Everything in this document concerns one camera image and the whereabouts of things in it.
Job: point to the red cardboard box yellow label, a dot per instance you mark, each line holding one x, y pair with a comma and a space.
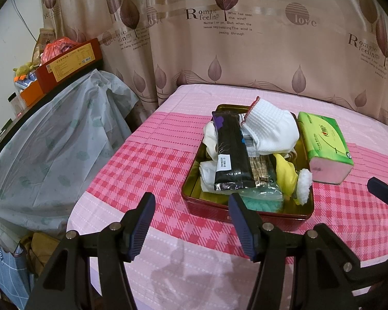
71, 66

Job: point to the beige plaid cloth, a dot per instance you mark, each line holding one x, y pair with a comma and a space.
260, 171

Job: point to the small green-yellow plush toy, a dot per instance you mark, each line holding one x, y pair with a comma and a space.
24, 69

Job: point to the tan bag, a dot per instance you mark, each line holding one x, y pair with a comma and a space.
42, 248

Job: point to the white cloth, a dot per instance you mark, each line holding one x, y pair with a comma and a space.
208, 176

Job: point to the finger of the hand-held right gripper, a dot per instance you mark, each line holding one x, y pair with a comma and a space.
383, 190
375, 269

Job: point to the translucent plastic cover sheet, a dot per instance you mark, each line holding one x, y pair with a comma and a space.
61, 142

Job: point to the pink plaid bed sheet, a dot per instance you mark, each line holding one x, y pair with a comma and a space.
148, 155

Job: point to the teal fuzzy cloth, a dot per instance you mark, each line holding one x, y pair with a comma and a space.
265, 205

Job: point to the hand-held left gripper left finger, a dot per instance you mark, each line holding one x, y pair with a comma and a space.
137, 229

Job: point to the red tin box gold inside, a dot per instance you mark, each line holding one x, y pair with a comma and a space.
207, 208

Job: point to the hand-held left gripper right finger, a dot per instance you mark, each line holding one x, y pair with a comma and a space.
245, 229

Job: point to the clear jar black lid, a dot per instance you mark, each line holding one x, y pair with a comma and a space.
13, 103

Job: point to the white waffle sock red trim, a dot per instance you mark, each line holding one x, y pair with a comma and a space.
271, 126

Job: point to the black packet purple print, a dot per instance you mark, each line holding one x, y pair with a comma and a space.
232, 155

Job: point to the green tissue pack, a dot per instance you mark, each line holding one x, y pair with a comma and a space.
323, 139

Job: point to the leaf-print beige curtain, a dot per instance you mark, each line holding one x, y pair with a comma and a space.
262, 64

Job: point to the red plastic bag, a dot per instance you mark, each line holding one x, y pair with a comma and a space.
56, 48

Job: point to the blue packets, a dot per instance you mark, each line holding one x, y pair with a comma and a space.
26, 80

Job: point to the brown paper bag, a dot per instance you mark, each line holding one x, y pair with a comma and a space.
45, 38

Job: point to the small orange box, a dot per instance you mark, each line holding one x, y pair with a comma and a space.
30, 97

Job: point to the blue checked fabric bag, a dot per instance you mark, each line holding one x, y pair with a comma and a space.
9, 274

